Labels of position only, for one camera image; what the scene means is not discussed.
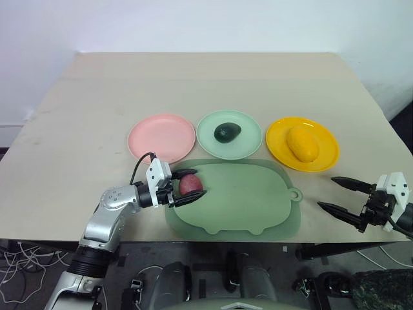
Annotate yellow plate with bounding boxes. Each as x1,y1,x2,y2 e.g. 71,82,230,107
265,116,340,172

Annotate red round fruit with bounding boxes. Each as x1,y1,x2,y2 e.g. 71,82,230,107
179,175,204,196

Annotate dark rounded robot leg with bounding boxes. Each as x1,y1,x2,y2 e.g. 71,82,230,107
225,250,278,303
141,261,193,310

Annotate grey-green robot torso edge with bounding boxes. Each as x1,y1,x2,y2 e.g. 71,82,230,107
161,297,310,310

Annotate pink plate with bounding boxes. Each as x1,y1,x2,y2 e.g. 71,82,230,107
128,113,196,163

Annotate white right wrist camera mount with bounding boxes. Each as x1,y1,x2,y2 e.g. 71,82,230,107
376,172,413,232

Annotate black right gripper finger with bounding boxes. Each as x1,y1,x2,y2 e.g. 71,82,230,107
317,201,365,231
331,176,375,195

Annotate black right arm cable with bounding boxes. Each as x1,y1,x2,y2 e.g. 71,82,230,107
387,215,413,240

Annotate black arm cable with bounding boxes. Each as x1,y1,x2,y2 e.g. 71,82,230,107
387,215,413,240
129,152,156,186

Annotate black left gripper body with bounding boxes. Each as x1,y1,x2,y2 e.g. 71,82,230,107
156,172,179,209

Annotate black table frame bar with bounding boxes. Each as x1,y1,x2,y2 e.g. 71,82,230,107
296,240,394,262

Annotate light green plate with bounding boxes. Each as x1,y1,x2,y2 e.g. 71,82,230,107
196,110,263,161

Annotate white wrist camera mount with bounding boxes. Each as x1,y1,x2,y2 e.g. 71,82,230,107
376,172,413,232
145,158,172,208

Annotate yellow mango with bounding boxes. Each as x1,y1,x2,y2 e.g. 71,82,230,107
287,126,319,163

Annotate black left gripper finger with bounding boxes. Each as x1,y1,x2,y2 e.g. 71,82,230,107
174,190,207,207
171,168,198,181

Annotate white floor cables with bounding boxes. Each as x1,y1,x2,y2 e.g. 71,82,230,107
0,241,70,304

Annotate green silicone mat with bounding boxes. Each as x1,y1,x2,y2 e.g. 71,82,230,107
165,158,303,239

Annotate dark green avocado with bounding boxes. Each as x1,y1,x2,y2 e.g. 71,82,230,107
214,122,243,143

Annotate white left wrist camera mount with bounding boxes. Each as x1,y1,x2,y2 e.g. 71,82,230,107
145,158,172,208

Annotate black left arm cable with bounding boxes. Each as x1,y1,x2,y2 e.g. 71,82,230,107
129,152,156,186

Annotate dark camouflage cloth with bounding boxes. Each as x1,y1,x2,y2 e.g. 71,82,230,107
350,267,413,310

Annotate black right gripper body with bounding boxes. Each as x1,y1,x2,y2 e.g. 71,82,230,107
357,183,396,234

